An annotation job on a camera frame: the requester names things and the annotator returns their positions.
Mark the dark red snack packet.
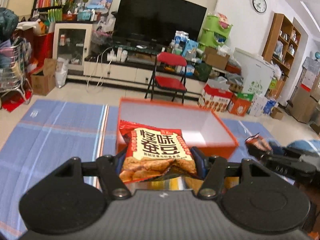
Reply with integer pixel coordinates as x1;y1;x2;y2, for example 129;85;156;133
245;133;272;152

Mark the red broad bean snack bag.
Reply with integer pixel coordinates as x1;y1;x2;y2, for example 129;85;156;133
119;120;197;183

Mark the orange cardboard box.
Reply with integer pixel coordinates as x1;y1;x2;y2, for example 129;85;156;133
118;98;239;159

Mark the orange carton on floor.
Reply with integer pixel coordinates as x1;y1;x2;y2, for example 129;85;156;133
227;93;254;116

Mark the blue plaid tablecloth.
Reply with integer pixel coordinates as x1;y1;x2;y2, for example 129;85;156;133
1;100;271;239

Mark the red white gift carton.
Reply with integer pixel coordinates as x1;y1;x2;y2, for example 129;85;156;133
197;85;233;112

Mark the white chest freezer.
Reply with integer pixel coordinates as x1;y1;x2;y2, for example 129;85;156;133
233;48;274;96

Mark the white tv stand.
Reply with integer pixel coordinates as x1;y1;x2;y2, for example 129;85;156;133
66;55;208;99

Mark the red folding chair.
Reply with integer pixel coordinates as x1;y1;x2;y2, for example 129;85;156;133
144;52;187;104

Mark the brown cardboard box left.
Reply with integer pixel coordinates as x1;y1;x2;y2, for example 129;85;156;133
30;59;57;96

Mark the brown cardboard box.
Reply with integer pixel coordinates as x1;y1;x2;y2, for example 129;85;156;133
203;47;229;70
30;59;57;96

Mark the white plastic bag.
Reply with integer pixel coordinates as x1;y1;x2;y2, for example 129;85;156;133
55;57;68;88

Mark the brown cardboard box right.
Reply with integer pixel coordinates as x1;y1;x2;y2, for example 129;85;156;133
203;47;229;70

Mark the wooden shelf unit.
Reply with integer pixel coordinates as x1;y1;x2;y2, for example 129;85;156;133
261;12;302;81

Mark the white glass door cabinet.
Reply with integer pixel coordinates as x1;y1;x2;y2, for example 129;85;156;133
53;22;93;72

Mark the green plastic storage rack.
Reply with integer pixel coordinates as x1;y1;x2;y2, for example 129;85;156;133
198;12;233;49

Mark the black flat television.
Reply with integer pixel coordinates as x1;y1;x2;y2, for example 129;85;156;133
113;0;207;45

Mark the dark green puffer jacket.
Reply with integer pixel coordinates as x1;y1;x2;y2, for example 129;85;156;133
0;7;18;42

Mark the round wall clock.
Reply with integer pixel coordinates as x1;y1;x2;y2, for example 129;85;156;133
252;0;267;14

